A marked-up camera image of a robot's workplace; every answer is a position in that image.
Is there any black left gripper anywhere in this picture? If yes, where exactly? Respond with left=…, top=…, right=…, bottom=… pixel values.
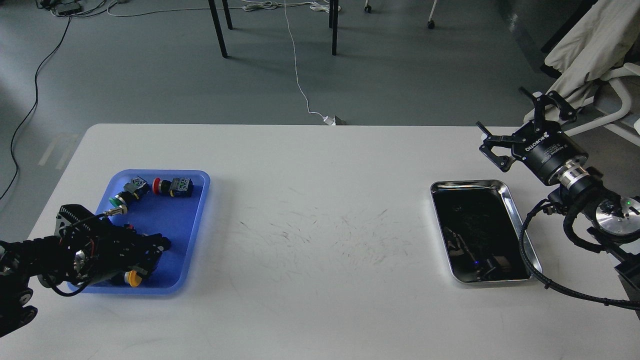
left=72, top=227, right=172, bottom=286

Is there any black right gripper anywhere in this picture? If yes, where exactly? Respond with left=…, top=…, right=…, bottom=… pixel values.
left=475, top=86, right=590, bottom=187

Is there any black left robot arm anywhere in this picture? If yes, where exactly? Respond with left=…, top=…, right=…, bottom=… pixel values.
left=0, top=203, right=172, bottom=337

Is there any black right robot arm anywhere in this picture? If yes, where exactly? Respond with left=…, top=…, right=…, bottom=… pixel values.
left=477, top=88, right=640, bottom=311

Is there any blue plastic tray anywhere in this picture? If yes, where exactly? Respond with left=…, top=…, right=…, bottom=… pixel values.
left=83, top=169, right=211, bottom=296

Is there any silver metal tray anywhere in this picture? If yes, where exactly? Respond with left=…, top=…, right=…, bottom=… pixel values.
left=430, top=179, right=542, bottom=287

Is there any beige cloth on chair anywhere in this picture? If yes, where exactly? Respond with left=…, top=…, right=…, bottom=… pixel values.
left=544, top=0, right=640, bottom=110

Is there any white power adapter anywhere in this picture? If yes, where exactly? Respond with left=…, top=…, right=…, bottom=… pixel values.
left=322, top=115, right=346, bottom=126

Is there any black table leg right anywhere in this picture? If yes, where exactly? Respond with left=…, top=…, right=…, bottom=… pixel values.
left=328, top=0, right=339, bottom=56

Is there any black table leg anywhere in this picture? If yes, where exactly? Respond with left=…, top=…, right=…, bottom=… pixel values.
left=207, top=0, right=234, bottom=59
left=328, top=0, right=339, bottom=56

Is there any black table leg left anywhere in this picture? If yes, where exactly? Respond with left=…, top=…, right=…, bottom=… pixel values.
left=207, top=0, right=234, bottom=59

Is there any yellow push button switch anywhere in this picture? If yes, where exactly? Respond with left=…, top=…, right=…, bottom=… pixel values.
left=108, top=270, right=143, bottom=288

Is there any green push button switch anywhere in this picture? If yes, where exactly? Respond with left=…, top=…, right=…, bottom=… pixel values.
left=109, top=176, right=151, bottom=208

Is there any red push button switch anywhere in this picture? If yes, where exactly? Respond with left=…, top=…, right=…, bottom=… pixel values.
left=151, top=177, right=194, bottom=198

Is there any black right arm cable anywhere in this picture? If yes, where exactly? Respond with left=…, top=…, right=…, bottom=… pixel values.
left=518, top=200, right=640, bottom=312

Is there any white chair frame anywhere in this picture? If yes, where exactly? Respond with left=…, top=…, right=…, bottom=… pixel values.
left=550, top=62, right=640, bottom=147

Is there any black floor cable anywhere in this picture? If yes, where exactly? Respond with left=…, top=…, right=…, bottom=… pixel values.
left=0, top=0, right=121, bottom=202

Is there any white floor cable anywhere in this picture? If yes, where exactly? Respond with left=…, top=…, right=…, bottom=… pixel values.
left=242, top=0, right=342, bottom=121

